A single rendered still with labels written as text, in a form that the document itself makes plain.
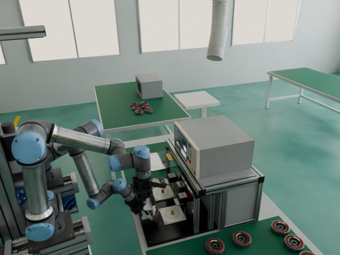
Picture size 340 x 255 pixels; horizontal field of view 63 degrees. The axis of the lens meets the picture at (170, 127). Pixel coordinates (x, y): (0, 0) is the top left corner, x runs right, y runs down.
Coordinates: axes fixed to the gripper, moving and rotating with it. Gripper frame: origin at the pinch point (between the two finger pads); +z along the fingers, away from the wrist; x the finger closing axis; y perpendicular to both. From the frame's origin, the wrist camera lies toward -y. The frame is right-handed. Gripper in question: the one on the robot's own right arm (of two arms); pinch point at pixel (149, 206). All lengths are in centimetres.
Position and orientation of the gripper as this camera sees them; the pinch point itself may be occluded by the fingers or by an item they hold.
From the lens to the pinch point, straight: 152.0
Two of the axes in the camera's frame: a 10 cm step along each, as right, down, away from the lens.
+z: 0.2, 9.0, 4.3
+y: -9.0, 2.0, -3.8
